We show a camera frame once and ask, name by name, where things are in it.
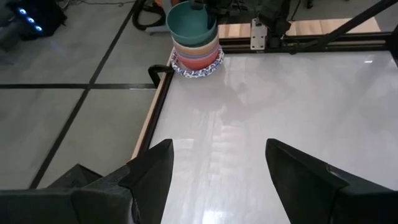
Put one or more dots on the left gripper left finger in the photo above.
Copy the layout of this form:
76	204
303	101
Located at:
140	193

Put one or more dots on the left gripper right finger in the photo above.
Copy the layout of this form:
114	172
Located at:
311	196

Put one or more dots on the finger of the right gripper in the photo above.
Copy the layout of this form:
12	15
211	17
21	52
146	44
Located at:
211	18

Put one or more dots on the teal plastic bowl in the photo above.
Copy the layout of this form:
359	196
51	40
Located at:
186	25

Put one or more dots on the white plastic bowl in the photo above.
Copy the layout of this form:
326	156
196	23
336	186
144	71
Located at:
194	48

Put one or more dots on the orange plastic bowl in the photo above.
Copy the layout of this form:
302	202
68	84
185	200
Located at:
195	53

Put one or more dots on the red plastic bowl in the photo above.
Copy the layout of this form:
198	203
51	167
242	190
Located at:
197	64

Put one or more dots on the blue patterned paper bowl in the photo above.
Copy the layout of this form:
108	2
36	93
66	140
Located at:
199	74

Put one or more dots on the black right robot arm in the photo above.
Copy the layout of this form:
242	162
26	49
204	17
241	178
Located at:
275	21

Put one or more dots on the black clamp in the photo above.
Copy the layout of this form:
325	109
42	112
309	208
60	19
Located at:
152	73

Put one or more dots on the black device blue lights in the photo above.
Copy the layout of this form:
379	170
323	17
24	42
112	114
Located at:
40	18

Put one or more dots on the silver metal bracket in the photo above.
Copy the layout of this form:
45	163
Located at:
258	37

